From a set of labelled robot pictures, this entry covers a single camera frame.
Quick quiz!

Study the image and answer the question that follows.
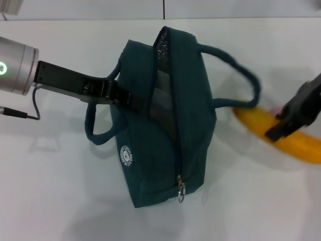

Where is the grey left gripper cable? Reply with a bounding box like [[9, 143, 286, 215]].
[[0, 86, 42, 121]]

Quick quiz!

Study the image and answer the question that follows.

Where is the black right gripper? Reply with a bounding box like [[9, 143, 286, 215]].
[[265, 72, 321, 143]]

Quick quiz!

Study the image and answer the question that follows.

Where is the yellow banana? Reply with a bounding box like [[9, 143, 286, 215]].
[[232, 97, 321, 165]]

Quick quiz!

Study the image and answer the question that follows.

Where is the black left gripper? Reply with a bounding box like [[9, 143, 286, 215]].
[[33, 60, 140, 114]]

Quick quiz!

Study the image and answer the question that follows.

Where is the dark teal insulated lunch bag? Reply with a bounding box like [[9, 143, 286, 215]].
[[84, 26, 261, 209]]

